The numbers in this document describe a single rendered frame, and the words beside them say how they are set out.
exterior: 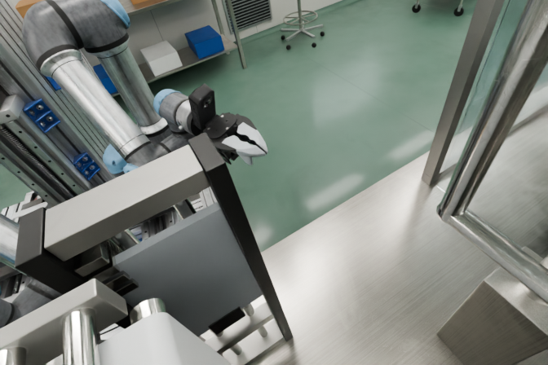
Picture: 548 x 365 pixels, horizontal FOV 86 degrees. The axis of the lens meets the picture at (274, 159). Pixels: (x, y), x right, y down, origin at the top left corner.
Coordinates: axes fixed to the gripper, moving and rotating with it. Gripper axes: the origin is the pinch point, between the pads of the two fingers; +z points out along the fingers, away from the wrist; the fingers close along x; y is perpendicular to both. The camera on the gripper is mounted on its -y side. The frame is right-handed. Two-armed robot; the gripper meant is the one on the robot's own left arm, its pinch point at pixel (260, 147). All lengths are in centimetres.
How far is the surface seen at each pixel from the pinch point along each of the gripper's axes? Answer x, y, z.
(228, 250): 17.8, -10.0, 15.2
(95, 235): 23.8, -22.5, 12.8
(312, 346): 19.5, 31.3, 20.9
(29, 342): 28.3, -25.4, 18.7
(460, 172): 6.2, -23.1, 31.5
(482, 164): 6.0, -24.2, 32.3
